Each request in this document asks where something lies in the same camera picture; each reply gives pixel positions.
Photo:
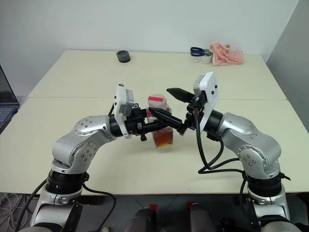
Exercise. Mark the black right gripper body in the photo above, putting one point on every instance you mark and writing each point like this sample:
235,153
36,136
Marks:
196,113

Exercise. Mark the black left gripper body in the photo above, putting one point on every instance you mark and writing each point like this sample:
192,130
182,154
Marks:
135,120

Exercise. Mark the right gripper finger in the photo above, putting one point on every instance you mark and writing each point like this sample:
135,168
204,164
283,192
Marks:
181,94
169,119

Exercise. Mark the tea bottle with white cap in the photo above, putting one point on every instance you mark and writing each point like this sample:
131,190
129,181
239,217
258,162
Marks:
164,140

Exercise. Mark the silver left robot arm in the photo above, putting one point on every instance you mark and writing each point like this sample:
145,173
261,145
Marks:
79,145

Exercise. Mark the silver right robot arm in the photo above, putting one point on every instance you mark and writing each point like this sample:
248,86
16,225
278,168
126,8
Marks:
251,142

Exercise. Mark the small green object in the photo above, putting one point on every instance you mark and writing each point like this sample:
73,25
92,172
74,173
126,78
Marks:
208,52

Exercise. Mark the pink crumpled cloth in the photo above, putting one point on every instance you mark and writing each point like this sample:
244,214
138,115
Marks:
227,56

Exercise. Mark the dark rounded shape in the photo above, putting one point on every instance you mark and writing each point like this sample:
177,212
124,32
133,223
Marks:
199,217
142,221

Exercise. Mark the grey laptop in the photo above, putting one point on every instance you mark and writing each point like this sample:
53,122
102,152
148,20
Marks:
6,96

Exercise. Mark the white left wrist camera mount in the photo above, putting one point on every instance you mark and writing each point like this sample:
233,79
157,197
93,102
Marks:
120,101

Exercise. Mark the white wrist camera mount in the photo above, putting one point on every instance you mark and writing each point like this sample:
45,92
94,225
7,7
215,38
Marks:
120,101
209,84

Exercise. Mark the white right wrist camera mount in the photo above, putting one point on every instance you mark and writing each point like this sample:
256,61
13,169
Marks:
209,84

